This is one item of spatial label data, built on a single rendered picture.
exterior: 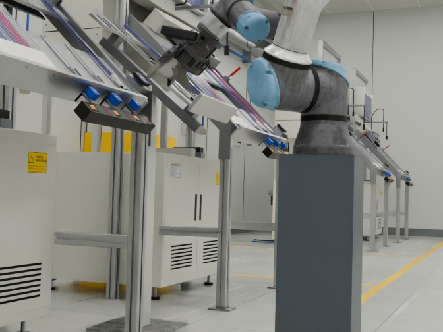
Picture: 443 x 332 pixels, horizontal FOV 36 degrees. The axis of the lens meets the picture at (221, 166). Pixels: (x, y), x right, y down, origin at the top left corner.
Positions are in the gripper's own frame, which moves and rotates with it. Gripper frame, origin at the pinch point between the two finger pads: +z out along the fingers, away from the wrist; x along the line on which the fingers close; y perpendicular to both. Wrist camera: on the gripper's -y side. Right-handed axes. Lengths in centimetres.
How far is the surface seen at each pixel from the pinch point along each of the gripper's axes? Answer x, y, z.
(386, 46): 749, -158, -86
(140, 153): 10.0, 6.9, 21.4
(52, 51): -23.6, -16.1, 9.9
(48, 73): -39.0, -2.3, 9.0
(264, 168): 706, -150, 140
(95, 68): -4.3, -14.7, 9.9
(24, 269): -4, 11, 67
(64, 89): -29.1, -2.3, 12.1
